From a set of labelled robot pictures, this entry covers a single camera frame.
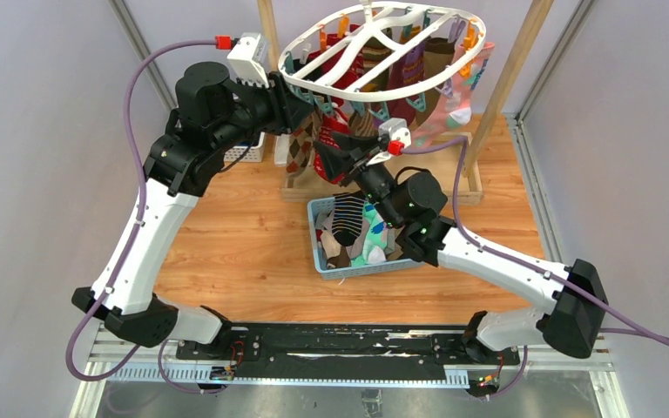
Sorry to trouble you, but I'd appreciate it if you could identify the grey sock in basket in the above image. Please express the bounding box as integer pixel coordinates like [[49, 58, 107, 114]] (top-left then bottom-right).
[[314, 212, 351, 269]]

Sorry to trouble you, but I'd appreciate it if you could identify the wooden hanger rack frame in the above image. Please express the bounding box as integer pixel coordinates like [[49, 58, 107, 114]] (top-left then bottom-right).
[[257, 1, 555, 206]]

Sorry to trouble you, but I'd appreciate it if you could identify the teal white sock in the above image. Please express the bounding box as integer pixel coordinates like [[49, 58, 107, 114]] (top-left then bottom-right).
[[351, 204, 389, 267]]

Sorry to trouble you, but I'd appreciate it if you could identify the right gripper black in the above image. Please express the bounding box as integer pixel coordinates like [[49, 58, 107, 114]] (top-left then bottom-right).
[[311, 133, 402, 230]]

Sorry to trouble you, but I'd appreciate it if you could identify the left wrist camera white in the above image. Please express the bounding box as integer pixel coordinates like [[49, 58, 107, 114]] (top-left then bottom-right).
[[226, 32, 269, 89]]

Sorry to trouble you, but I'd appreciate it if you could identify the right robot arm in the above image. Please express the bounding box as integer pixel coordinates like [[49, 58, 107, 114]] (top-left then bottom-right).
[[314, 133, 607, 363]]

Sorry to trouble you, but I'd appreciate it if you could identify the purple cable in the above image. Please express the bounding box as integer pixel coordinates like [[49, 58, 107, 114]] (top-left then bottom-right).
[[401, 137, 669, 399], [65, 38, 232, 395]]

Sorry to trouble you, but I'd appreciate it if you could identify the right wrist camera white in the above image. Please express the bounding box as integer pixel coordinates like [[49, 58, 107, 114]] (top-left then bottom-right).
[[368, 118, 411, 165]]

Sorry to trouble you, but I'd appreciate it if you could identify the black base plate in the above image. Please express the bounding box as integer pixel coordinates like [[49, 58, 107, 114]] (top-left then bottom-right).
[[174, 322, 520, 383]]

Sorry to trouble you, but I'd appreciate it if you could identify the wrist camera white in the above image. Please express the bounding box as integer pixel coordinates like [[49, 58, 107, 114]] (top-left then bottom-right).
[[368, 118, 411, 165], [226, 32, 269, 89]]

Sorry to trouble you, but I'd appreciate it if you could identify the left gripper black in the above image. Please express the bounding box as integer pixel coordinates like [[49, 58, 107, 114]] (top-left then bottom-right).
[[213, 68, 314, 153]]

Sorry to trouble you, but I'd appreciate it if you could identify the white hanging sock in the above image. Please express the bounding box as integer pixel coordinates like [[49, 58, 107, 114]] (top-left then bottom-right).
[[274, 134, 290, 167]]

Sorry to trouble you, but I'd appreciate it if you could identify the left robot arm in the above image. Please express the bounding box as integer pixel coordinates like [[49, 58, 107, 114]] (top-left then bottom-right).
[[71, 62, 314, 360]]

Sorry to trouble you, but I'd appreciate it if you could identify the brown hanging sock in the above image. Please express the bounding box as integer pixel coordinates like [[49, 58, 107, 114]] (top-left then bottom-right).
[[415, 37, 456, 128]]

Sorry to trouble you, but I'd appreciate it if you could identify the red hanging sock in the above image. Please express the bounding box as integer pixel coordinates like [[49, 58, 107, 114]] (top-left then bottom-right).
[[300, 24, 370, 103]]

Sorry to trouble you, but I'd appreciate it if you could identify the blue sock basket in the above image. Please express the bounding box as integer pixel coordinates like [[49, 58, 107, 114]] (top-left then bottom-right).
[[307, 197, 422, 280]]

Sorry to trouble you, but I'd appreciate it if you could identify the maroon purple hanging sock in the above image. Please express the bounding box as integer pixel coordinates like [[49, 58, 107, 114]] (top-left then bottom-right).
[[387, 41, 426, 125]]

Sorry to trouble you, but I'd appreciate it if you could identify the olive striped hanging sock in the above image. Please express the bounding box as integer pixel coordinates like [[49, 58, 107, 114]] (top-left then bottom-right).
[[355, 37, 392, 92]]

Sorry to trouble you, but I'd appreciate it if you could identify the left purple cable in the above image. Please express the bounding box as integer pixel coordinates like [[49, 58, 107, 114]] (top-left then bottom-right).
[[65, 38, 232, 395]]

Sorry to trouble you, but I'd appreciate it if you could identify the red christmas sock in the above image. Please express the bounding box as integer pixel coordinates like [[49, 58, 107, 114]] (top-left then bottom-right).
[[312, 107, 349, 184]]

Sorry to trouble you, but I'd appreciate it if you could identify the white plastic basket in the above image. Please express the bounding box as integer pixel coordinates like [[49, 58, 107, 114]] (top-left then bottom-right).
[[224, 132, 266, 163]]

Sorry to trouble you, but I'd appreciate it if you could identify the pink hanging sock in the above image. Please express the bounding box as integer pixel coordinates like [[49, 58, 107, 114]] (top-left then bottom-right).
[[410, 37, 495, 148]]

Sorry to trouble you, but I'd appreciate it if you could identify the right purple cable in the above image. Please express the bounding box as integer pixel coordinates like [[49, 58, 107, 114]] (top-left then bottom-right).
[[401, 137, 669, 399]]

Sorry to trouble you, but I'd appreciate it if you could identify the white oval clip hanger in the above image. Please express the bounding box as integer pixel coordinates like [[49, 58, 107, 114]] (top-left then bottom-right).
[[276, 1, 487, 104]]

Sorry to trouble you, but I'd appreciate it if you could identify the black striped sock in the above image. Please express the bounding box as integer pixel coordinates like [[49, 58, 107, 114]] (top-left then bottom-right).
[[331, 192, 366, 246]]

